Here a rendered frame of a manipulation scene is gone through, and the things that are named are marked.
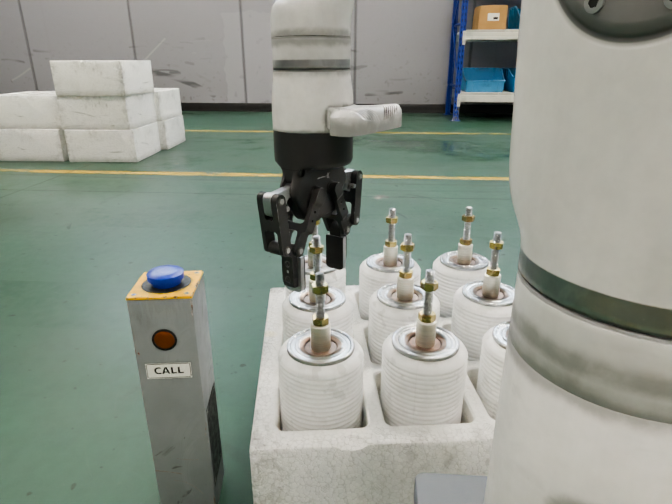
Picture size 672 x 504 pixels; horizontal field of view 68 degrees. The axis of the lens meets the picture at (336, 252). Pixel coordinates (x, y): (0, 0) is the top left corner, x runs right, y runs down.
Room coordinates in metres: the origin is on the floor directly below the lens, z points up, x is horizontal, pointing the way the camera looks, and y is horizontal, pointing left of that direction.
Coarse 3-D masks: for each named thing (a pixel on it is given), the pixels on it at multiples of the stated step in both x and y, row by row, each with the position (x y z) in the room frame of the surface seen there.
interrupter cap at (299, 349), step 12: (300, 336) 0.50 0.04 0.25; (336, 336) 0.50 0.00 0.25; (348, 336) 0.50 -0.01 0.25; (288, 348) 0.47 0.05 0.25; (300, 348) 0.48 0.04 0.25; (336, 348) 0.48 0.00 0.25; (348, 348) 0.48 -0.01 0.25; (300, 360) 0.45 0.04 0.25; (312, 360) 0.45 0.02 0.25; (324, 360) 0.45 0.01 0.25; (336, 360) 0.45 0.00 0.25
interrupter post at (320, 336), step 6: (312, 324) 0.48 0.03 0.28; (330, 324) 0.48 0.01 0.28; (312, 330) 0.48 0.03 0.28; (318, 330) 0.47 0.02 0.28; (324, 330) 0.47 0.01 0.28; (330, 330) 0.48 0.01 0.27; (312, 336) 0.48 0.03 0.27; (318, 336) 0.47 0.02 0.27; (324, 336) 0.47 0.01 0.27; (330, 336) 0.48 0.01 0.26; (312, 342) 0.48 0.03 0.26; (318, 342) 0.47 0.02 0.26; (324, 342) 0.47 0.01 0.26; (330, 342) 0.48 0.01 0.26; (312, 348) 0.48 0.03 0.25; (318, 348) 0.47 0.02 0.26; (324, 348) 0.47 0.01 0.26
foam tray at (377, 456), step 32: (352, 288) 0.79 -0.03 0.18; (448, 320) 0.67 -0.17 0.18; (256, 416) 0.45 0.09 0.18; (480, 416) 0.45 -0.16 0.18; (256, 448) 0.40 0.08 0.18; (288, 448) 0.41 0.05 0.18; (320, 448) 0.41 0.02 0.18; (352, 448) 0.41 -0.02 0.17; (384, 448) 0.41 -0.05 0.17; (416, 448) 0.41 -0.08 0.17; (448, 448) 0.42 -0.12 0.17; (480, 448) 0.42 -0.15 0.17; (256, 480) 0.40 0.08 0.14; (288, 480) 0.40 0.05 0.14; (320, 480) 0.41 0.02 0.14; (352, 480) 0.41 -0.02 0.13; (384, 480) 0.41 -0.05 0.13
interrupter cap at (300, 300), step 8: (336, 288) 0.63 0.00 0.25; (296, 296) 0.60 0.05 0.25; (304, 296) 0.61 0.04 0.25; (328, 296) 0.61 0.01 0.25; (336, 296) 0.60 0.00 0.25; (344, 296) 0.60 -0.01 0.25; (296, 304) 0.58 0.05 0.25; (304, 304) 0.58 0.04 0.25; (312, 304) 0.58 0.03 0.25; (328, 304) 0.58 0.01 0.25; (336, 304) 0.58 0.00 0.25; (312, 312) 0.56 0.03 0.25
